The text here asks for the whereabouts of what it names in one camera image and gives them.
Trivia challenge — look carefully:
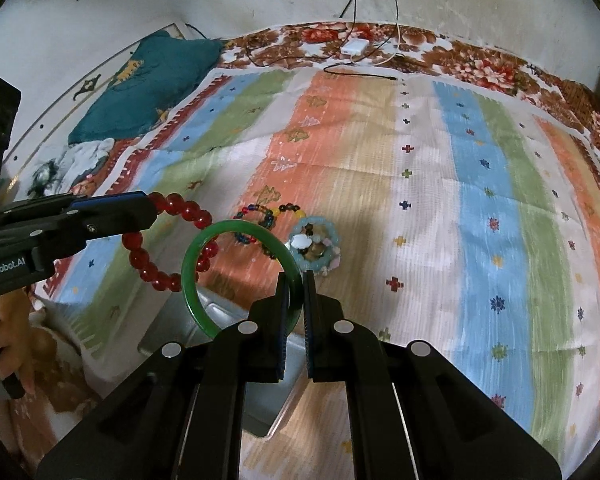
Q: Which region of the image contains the dark tangled cloth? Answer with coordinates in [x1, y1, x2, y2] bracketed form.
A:
[27, 160, 62, 197]

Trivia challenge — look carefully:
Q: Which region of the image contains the black cable with plug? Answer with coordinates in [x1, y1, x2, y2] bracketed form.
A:
[322, 50, 398, 82]

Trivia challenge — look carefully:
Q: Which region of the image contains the metal tin box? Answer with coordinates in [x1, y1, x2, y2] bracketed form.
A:
[137, 285, 306, 438]

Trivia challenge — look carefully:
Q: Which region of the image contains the multicoloured small bead bracelet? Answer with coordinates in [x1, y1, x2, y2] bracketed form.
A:
[231, 202, 277, 247]

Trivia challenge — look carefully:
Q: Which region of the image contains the pink white bead bracelet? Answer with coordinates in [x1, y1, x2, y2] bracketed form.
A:
[320, 246, 342, 277]

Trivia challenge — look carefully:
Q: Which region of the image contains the green jade bangle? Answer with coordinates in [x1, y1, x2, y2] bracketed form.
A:
[181, 220, 303, 338]

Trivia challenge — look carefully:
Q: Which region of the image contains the light blue bead bracelet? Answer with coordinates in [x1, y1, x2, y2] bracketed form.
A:
[286, 215, 342, 277]

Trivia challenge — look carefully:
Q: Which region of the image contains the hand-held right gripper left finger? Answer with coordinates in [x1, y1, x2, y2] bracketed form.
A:
[35, 271, 293, 480]

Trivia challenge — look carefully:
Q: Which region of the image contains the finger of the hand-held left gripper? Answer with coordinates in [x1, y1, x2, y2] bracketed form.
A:
[0, 191, 153, 222]
[0, 198, 160, 267]

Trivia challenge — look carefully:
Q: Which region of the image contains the striped woven cloth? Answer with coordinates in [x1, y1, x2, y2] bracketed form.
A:
[32, 67, 600, 480]

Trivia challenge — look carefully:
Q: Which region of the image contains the teal pillow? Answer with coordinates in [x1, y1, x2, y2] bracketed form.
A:
[69, 30, 224, 146]

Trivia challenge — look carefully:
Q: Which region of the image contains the thin black cable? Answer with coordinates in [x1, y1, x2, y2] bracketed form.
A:
[185, 22, 306, 68]

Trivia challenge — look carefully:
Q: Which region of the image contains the red bead bracelet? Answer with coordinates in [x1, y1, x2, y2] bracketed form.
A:
[121, 191, 220, 293]

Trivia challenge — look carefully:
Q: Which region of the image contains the person's left hand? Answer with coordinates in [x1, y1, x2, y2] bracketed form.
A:
[0, 287, 48, 393]

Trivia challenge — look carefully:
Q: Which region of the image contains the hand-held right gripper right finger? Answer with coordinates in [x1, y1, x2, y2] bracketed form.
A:
[302, 270, 563, 480]

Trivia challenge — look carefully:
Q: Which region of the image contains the white crumpled cloth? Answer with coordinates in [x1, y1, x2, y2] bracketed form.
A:
[55, 139, 116, 191]

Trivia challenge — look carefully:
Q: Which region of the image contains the yellow and dark bead bracelet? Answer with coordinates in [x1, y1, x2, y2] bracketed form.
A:
[260, 201, 305, 261]

